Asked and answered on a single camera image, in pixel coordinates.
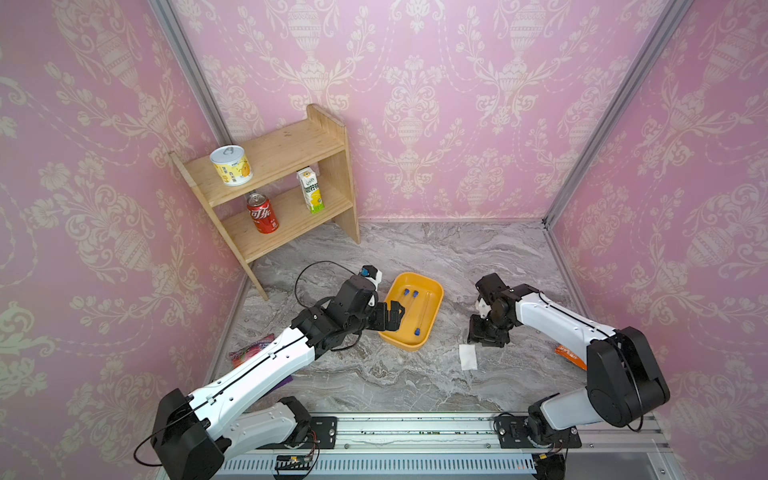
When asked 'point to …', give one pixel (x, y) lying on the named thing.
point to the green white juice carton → (311, 193)
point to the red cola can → (262, 213)
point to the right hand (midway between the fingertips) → (475, 340)
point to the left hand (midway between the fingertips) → (392, 312)
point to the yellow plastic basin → (421, 297)
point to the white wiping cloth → (468, 358)
